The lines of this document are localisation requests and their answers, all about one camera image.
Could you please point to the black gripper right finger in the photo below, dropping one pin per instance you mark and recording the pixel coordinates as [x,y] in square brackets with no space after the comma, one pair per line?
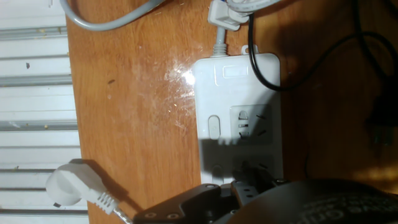
[276,184]

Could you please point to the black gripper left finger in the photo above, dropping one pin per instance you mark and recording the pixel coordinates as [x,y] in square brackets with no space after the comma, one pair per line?
[186,208]

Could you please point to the white power strip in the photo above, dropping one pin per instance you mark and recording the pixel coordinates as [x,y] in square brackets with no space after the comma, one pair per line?
[217,93]

